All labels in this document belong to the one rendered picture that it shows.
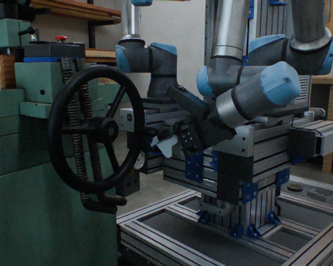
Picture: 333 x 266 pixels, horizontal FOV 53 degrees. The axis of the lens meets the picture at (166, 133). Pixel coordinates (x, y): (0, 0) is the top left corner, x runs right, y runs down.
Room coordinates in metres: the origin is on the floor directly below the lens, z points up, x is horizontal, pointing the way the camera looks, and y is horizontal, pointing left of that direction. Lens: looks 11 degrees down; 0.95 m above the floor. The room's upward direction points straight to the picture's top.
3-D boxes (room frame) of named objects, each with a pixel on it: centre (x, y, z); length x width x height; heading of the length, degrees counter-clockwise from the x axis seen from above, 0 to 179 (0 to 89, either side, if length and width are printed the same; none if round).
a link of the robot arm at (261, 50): (1.14, -0.34, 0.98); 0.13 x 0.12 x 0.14; 59
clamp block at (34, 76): (0.82, 0.27, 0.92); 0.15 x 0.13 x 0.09; 146
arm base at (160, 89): (1.50, 0.01, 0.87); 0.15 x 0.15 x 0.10
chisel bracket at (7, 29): (0.94, 0.44, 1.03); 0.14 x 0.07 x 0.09; 56
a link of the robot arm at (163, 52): (1.50, 0.02, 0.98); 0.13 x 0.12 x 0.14; 102
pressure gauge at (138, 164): (1.02, 0.10, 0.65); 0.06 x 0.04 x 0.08; 146
